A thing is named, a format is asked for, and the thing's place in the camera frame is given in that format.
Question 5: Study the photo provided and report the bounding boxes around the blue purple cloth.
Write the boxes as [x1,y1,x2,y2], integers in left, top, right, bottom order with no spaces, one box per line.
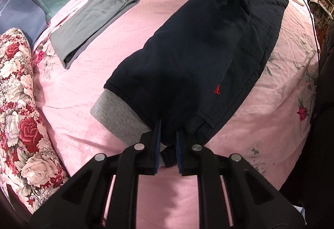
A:
[0,0,51,47]

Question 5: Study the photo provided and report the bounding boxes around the grey folded pants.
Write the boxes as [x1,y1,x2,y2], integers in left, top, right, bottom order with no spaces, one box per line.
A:
[49,0,141,70]

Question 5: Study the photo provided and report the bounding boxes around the black pants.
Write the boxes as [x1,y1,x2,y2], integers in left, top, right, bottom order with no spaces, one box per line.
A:
[90,0,290,167]

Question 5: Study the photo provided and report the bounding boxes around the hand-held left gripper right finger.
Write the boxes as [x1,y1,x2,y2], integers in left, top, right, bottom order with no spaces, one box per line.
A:
[175,131,306,229]

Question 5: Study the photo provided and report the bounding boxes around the floral red pillow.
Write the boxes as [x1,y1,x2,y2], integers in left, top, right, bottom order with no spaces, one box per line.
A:
[0,27,70,215]

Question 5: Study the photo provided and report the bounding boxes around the pink floral bedsheet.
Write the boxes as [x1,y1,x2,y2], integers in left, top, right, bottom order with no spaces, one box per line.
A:
[31,0,322,229]

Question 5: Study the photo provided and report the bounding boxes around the person's dark clothing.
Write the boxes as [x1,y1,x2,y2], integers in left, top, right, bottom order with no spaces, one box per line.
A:
[304,22,334,229]

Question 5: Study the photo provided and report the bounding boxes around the black cable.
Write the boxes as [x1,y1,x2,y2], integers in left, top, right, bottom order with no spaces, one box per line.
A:
[279,0,322,64]

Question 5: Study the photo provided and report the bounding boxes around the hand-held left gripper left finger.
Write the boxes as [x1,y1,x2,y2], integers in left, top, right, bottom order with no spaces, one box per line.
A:
[29,119,163,229]

